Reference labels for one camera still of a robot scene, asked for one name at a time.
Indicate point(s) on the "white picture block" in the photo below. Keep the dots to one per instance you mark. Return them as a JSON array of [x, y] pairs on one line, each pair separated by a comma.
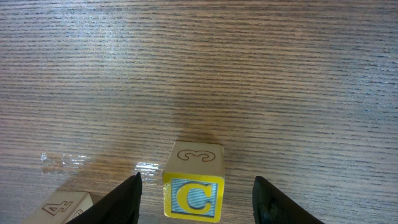
[[60, 208]]

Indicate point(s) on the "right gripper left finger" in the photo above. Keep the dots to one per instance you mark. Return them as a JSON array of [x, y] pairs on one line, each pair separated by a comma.
[[120, 206]]

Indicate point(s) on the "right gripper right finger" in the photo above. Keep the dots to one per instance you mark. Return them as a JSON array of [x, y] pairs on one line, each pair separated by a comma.
[[272, 206]]

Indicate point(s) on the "yellow top block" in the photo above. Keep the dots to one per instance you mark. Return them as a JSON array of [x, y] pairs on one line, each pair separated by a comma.
[[193, 181]]

